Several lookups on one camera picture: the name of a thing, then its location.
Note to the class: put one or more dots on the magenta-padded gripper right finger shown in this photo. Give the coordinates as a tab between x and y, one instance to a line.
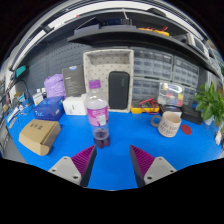
156	168

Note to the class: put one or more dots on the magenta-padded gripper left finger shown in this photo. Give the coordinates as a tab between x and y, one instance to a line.
68	168

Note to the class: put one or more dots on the clear bottle with purple cap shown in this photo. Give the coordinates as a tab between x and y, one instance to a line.
97	115

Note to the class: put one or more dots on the brown cardboard box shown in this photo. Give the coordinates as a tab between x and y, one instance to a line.
38	135

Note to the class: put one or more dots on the beige patterned mug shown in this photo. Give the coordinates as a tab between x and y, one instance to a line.
170	125

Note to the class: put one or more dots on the flat round red coaster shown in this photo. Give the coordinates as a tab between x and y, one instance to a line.
186	129

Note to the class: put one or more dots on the dark box with label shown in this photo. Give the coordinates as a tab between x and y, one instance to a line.
166	108

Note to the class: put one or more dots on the yellow multimeter with leads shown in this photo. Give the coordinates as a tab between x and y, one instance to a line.
136	109

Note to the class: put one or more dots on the white carton box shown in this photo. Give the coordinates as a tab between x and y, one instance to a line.
74	106

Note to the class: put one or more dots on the blue printed box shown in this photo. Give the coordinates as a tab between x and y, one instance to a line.
49	108

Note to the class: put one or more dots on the plain black box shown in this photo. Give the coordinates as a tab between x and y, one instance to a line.
191	115

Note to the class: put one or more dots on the clear compartment parts box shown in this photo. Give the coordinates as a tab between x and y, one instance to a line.
170	94

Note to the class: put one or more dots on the small white labelled box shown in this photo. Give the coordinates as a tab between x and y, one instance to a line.
37	98

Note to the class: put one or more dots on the grey small-drawer cabinet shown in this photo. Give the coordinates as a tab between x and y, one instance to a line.
143	88
151	63
190	95
186	71

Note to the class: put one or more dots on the green potted plant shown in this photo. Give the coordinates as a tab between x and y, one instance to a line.
208	103

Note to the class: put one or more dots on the purple plastic bag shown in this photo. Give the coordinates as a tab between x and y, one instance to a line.
55	86

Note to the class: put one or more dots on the dark grey flat package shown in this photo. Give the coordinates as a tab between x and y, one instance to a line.
74	81

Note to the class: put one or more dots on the black zip case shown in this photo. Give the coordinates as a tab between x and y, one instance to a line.
118	90

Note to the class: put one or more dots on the white dotted storage tray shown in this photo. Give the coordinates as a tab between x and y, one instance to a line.
98	66

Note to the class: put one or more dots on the teal plastic holder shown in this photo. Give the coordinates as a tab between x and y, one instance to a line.
20	71

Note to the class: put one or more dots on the dark overhead shelf unit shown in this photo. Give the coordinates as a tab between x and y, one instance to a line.
126	37

